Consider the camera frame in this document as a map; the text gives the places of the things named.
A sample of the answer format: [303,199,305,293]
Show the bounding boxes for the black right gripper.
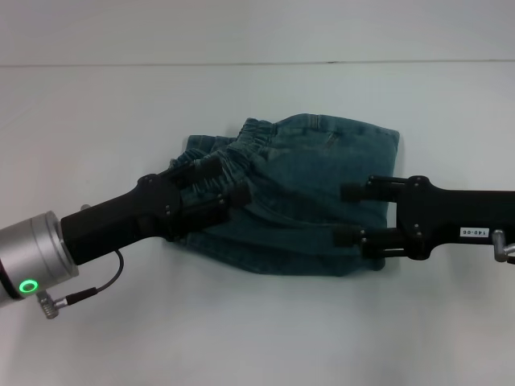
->
[332,175,515,261]

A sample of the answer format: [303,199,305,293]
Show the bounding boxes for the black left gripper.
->
[59,158,251,266]

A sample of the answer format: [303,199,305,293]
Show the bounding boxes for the blue denim shorts with print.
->
[170,113,402,279]

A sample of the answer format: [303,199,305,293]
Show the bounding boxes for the right arm cable with connector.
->
[492,229,515,265]

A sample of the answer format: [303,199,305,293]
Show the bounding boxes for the arm cable with connector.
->
[35,249,125,321]
[492,229,515,265]

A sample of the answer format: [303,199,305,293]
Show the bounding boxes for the left arm cable with connector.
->
[35,249,125,321]

